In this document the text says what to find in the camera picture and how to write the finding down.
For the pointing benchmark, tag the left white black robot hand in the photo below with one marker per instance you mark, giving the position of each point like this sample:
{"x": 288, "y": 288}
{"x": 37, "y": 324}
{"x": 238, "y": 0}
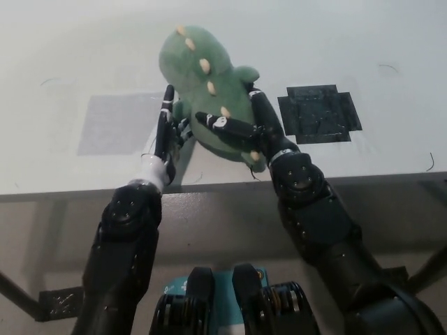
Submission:
{"x": 162, "y": 139}

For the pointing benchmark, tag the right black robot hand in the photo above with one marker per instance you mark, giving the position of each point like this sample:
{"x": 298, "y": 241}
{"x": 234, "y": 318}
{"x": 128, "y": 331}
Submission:
{"x": 270, "y": 129}

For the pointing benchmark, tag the green plush dinosaur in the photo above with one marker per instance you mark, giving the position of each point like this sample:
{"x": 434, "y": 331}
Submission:
{"x": 202, "y": 87}

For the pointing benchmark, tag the grey tape square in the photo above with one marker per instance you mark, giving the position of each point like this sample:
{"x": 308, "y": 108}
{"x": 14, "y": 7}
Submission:
{"x": 115, "y": 124}

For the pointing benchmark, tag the black teal robot torso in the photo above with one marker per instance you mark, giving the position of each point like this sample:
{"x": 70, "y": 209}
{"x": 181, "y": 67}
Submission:
{"x": 206, "y": 289}

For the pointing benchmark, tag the black table leg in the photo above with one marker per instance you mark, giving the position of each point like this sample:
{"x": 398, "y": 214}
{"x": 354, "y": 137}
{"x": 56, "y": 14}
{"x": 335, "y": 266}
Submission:
{"x": 17, "y": 293}
{"x": 431, "y": 268}

